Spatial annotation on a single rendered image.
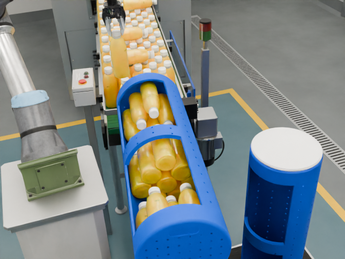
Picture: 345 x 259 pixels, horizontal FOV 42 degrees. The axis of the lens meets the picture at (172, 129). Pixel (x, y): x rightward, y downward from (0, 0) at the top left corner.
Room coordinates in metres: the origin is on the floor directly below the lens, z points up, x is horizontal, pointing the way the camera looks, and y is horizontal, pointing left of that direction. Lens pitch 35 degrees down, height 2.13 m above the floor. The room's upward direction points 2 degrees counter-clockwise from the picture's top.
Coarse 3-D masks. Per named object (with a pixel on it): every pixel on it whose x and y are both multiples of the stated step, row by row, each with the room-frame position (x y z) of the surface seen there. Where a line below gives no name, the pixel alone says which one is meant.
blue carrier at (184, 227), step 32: (128, 96) 1.69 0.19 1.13; (160, 128) 1.28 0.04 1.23; (128, 160) 1.23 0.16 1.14; (192, 160) 1.13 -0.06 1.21; (128, 192) 1.08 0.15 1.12; (160, 224) 0.85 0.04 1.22; (192, 224) 0.85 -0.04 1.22; (224, 224) 0.90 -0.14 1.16; (160, 256) 0.83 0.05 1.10; (192, 256) 0.85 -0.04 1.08; (224, 256) 0.86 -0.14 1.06
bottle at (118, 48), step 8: (112, 40) 1.82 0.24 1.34; (120, 40) 1.82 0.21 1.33; (112, 48) 1.81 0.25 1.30; (120, 48) 1.81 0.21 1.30; (112, 56) 1.81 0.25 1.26; (120, 56) 1.80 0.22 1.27; (112, 64) 1.82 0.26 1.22; (120, 64) 1.80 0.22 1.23; (128, 64) 1.83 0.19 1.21; (120, 72) 1.80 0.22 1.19; (128, 72) 1.82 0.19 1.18
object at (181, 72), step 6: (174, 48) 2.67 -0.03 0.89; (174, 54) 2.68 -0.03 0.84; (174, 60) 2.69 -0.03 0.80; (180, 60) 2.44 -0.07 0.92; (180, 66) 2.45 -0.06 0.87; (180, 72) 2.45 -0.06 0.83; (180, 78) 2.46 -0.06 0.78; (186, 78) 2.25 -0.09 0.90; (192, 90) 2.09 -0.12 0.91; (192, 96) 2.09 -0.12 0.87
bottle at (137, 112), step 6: (132, 96) 1.66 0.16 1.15; (138, 96) 1.65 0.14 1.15; (132, 102) 1.61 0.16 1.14; (138, 102) 1.60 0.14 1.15; (132, 108) 1.57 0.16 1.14; (138, 108) 1.55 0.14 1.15; (132, 114) 1.53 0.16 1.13; (138, 114) 1.52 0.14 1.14; (144, 114) 1.52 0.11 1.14; (132, 120) 1.52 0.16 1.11; (138, 120) 1.50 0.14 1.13; (144, 120) 1.50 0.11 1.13
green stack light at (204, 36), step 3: (210, 30) 2.18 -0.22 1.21; (201, 33) 2.18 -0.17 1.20; (204, 33) 2.17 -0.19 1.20; (207, 33) 2.17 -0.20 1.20; (210, 33) 2.18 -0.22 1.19; (201, 36) 2.18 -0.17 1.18; (204, 36) 2.17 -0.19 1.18; (207, 36) 2.17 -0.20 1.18; (210, 36) 2.18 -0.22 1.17; (201, 39) 2.18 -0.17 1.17; (204, 39) 2.17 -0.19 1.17; (207, 39) 2.17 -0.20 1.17
